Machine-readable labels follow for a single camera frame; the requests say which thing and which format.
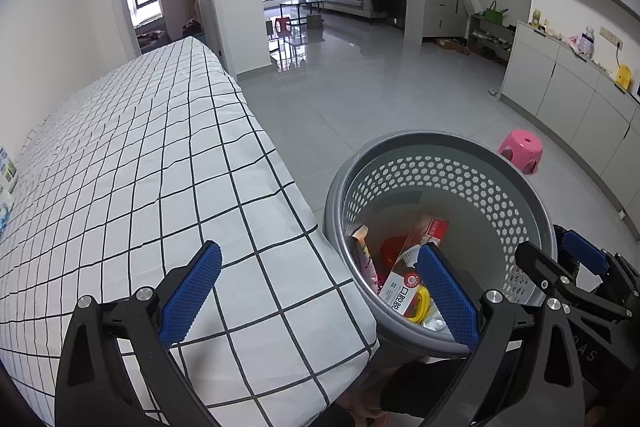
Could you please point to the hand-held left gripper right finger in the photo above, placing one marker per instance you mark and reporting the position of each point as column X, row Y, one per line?
column 447, row 297

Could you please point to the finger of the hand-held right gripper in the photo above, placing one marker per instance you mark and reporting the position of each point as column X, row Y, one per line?
column 542, row 269
column 582, row 252

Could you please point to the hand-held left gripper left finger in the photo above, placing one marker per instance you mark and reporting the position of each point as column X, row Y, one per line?
column 192, row 292

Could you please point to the red box with clear top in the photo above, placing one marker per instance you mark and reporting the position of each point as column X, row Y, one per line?
column 400, row 292

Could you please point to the pink translucent plastic piece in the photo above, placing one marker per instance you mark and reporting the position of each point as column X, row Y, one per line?
column 380, row 282

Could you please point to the long red cardboard box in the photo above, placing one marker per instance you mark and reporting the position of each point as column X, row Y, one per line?
column 430, row 227

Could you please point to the pink snack wrapper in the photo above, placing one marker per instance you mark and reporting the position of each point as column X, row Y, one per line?
column 362, row 257

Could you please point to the grey perforated laundry basket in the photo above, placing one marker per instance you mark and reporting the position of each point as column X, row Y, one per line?
column 435, row 138

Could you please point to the pink plastic stool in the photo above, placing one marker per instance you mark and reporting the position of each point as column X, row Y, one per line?
column 522, row 152

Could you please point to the white checked tablecloth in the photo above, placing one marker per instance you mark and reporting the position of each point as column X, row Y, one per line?
column 150, row 157

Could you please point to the white base cabinet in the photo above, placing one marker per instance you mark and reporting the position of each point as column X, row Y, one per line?
column 565, row 97

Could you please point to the yellow countertop object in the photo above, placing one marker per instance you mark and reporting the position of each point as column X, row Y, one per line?
column 623, row 76

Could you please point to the shoe rack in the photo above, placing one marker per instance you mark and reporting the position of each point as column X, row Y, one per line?
column 492, row 42

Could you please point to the pale yellow jar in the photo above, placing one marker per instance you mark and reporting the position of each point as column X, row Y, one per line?
column 536, row 18

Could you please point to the green bag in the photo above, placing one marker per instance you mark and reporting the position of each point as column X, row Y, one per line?
column 495, row 14

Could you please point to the white paper bag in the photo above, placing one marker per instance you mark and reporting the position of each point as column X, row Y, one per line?
column 472, row 3

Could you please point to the red plastic stool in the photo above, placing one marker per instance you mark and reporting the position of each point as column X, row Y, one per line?
column 282, row 26

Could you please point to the glass coffee table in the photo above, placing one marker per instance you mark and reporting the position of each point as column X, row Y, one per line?
column 300, row 7

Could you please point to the wall socket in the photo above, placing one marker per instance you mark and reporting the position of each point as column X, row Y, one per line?
column 611, row 36

